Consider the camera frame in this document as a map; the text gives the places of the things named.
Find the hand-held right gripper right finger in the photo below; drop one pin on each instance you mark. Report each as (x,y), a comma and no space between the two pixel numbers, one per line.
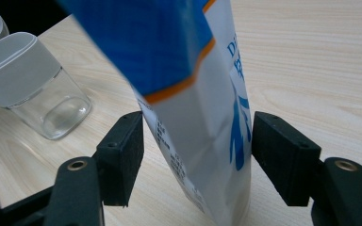
(286,157)

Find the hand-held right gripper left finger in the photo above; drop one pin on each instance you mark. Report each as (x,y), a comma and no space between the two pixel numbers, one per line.
(119,157)

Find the glass jar with white lid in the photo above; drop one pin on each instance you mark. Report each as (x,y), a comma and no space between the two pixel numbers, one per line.
(25,75)

